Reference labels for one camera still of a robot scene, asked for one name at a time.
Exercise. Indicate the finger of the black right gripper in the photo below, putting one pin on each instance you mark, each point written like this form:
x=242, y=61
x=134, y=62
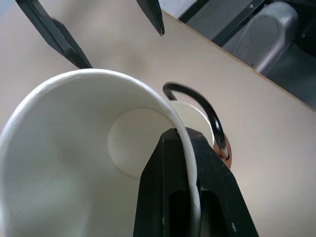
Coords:
x=154, y=14
x=58, y=37

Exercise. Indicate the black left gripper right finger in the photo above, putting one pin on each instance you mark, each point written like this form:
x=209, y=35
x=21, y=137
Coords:
x=217, y=187

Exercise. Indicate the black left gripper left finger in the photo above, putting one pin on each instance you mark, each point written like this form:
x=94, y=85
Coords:
x=160, y=187

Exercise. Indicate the white paper cup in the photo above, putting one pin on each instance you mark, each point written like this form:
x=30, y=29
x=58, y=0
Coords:
x=61, y=148

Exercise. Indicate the black metal frame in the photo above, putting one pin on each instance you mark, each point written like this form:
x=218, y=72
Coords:
x=223, y=23

